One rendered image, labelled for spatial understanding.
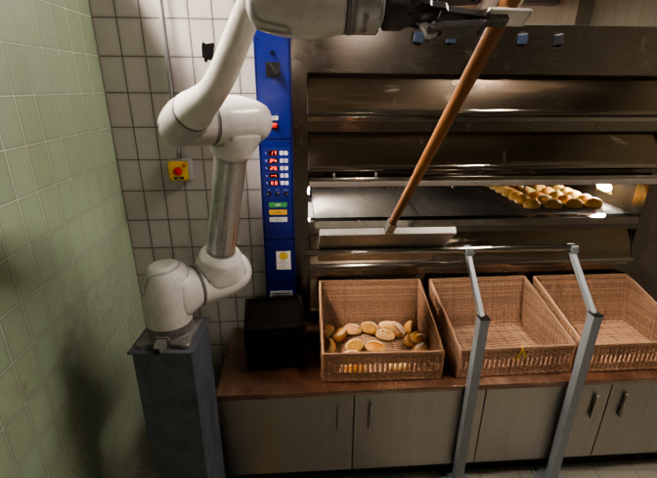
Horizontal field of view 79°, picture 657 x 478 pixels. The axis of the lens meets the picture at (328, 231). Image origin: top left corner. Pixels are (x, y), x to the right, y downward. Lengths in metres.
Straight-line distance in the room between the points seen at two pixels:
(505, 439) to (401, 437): 0.52
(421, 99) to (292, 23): 1.39
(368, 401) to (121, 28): 1.94
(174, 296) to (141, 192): 0.85
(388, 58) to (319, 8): 1.33
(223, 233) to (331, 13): 0.87
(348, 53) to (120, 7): 0.98
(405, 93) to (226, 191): 1.06
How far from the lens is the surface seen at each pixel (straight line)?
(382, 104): 1.96
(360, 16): 0.69
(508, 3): 0.77
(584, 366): 2.13
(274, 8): 0.68
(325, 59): 1.95
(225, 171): 1.25
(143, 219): 2.19
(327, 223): 2.05
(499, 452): 2.37
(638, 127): 2.58
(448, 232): 1.67
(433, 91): 2.04
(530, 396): 2.19
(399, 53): 2.00
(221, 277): 1.45
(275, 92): 1.91
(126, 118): 2.10
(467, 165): 2.09
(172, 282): 1.40
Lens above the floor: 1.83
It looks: 20 degrees down
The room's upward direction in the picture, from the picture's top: straight up
